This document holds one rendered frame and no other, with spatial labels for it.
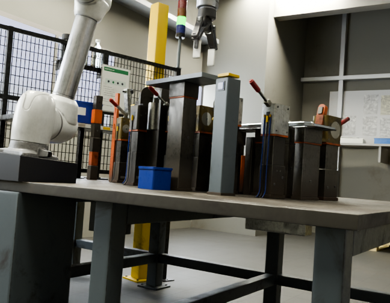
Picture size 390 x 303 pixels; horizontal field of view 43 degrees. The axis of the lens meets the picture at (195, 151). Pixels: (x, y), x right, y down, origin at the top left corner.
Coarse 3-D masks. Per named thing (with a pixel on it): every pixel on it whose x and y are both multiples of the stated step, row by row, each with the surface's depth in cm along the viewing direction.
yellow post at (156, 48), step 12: (156, 12) 361; (168, 12) 366; (156, 24) 360; (156, 36) 360; (156, 48) 360; (156, 60) 360; (144, 228) 354; (144, 240) 354; (132, 276) 356; (144, 276) 355
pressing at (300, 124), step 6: (246, 126) 215; (252, 126) 212; (258, 126) 210; (294, 126) 209; (300, 126) 207; (306, 126) 203; (312, 126) 204; (318, 126) 202; (324, 126) 195; (246, 132) 240; (252, 132) 237
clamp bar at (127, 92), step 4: (124, 92) 273; (128, 92) 273; (132, 92) 275; (124, 96) 275; (128, 96) 273; (124, 100) 275; (128, 100) 273; (124, 104) 275; (128, 104) 273; (128, 108) 273; (128, 112) 273
